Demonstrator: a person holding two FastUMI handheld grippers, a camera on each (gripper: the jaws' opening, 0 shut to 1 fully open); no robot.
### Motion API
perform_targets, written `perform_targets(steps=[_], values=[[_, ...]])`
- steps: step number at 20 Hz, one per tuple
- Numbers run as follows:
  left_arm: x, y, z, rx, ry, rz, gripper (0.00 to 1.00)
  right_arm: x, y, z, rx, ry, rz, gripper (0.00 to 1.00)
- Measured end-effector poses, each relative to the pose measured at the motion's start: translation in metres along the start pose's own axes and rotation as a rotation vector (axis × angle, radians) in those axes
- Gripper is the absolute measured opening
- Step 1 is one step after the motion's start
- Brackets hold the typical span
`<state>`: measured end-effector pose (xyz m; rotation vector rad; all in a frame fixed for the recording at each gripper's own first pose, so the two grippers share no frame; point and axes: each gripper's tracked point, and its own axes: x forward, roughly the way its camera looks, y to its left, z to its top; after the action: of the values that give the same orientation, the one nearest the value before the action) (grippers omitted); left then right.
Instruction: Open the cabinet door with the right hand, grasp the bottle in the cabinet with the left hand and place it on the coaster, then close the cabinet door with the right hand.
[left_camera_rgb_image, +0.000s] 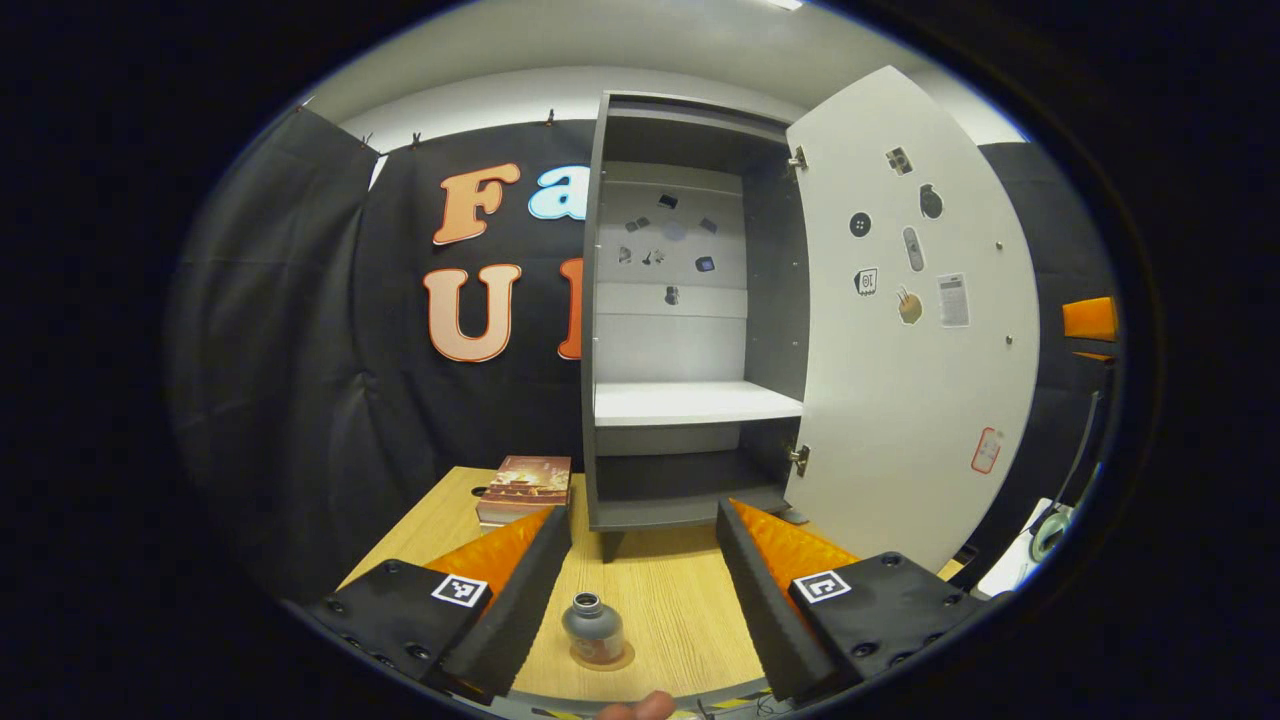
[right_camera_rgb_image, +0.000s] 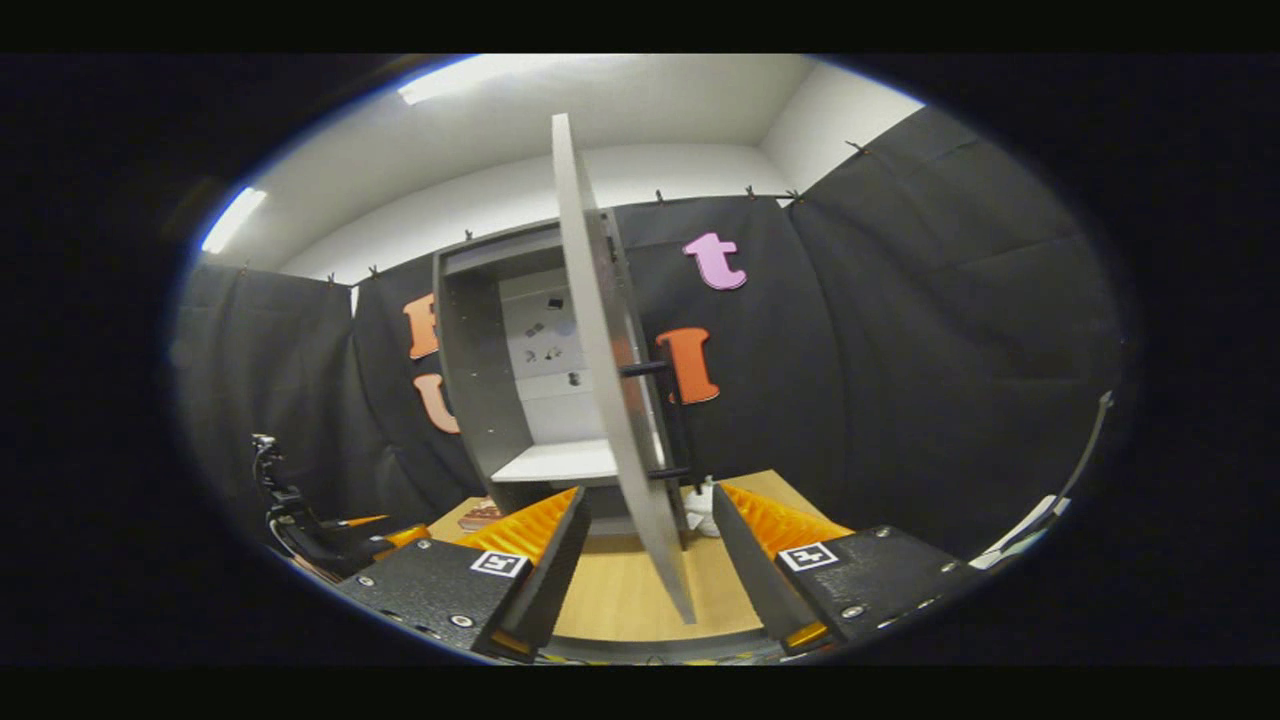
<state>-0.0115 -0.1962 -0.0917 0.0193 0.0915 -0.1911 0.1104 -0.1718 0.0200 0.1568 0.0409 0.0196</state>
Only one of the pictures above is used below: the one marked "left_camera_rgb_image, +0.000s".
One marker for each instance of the white cabinet shelf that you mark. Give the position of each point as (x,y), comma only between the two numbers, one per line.
(690,402)

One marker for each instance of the white cabinet door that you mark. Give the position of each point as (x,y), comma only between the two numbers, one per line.
(920,400)

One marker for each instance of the brown cover book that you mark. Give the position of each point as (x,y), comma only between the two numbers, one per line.
(525,480)

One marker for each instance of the brown round coaster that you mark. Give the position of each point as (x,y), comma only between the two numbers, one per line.
(625,660)

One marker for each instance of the clear bottle pink label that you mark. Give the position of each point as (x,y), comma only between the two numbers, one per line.
(593,628)

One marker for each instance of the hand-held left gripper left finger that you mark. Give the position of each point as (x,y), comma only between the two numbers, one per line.
(520,610)

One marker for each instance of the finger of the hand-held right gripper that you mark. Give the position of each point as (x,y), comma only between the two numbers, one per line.
(1090,320)

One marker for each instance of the white flat object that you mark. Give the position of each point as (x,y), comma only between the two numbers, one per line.
(1005,570)

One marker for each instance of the grey cabinet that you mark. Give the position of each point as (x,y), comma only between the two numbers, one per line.
(775,300)

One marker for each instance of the black backdrop cloth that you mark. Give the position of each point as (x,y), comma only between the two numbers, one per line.
(300,350)

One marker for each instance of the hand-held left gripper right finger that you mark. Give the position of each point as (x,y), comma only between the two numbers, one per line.
(760,600)

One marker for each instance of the metal door hinge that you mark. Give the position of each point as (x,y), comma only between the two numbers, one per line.
(799,459)
(797,158)

